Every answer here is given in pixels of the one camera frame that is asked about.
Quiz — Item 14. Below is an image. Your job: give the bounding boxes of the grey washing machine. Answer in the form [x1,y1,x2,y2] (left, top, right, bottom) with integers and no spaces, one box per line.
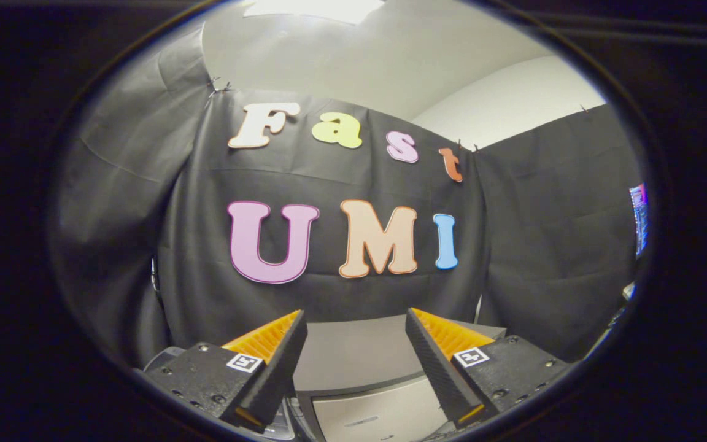
[144,347,317,441]

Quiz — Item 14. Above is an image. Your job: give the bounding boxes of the black backdrop cloth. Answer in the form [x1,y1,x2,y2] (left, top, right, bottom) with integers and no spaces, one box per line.
[50,25,646,369]

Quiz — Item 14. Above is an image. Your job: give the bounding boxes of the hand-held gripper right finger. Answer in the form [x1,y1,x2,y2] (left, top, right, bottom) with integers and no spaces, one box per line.
[405,308,570,430]

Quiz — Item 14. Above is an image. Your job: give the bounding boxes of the beige cabinet with grey top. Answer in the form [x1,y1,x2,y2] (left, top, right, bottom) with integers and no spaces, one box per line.
[292,314,508,442]

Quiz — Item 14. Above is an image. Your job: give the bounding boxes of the computer monitor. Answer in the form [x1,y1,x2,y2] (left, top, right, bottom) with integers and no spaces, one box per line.
[629,183,648,258]

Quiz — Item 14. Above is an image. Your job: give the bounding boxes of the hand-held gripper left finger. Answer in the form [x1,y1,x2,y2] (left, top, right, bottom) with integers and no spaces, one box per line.
[144,309,309,433]

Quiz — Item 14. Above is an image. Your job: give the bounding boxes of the ceiling light panel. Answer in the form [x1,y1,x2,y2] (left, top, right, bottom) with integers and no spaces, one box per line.
[243,0,386,25]

